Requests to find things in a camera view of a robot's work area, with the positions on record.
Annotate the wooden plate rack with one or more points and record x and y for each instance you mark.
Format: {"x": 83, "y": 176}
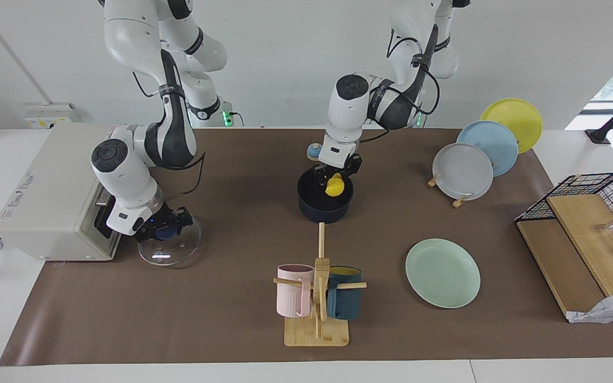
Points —
{"x": 461, "y": 201}

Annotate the yellow potato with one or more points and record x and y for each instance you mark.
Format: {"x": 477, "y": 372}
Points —
{"x": 334, "y": 186}

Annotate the yellow plate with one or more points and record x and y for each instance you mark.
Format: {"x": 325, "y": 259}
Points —
{"x": 516, "y": 117}

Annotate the brown table mat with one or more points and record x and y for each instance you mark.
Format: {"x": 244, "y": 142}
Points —
{"x": 232, "y": 298}

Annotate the glass lid blue knob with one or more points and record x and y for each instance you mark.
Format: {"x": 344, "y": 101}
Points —
{"x": 179, "y": 251}

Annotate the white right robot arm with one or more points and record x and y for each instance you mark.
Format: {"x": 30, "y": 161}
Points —
{"x": 125, "y": 181}

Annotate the light blue plate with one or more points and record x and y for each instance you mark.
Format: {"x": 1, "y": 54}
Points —
{"x": 495, "y": 141}

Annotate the small blue round cap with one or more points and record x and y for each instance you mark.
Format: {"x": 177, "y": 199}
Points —
{"x": 313, "y": 151}

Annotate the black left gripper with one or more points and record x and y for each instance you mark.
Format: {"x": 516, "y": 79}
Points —
{"x": 353, "y": 162}

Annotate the light green plate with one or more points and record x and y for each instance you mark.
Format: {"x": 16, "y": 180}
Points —
{"x": 442, "y": 274}

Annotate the white patterned cloth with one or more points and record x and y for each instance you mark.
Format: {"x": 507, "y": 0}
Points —
{"x": 610, "y": 308}

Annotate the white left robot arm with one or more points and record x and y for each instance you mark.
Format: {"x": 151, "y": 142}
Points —
{"x": 346, "y": 111}

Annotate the grey plate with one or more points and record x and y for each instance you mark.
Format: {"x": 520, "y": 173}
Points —
{"x": 463, "y": 173}

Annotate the beige toaster oven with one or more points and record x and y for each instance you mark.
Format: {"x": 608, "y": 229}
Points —
{"x": 46, "y": 202}

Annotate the white power outlet box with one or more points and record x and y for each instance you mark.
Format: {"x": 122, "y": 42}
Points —
{"x": 51, "y": 114}

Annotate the pink ribbed mug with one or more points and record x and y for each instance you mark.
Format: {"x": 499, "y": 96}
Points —
{"x": 291, "y": 298}

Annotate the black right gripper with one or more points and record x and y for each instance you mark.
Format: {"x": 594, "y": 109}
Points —
{"x": 160, "y": 218}

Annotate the light wooden board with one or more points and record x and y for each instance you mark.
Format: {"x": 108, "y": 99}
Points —
{"x": 556, "y": 260}
{"x": 588, "y": 234}

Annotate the dark teal mug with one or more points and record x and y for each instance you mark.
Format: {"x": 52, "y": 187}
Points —
{"x": 345, "y": 303}

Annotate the wooden mug rack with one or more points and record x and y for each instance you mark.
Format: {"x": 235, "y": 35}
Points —
{"x": 317, "y": 335}

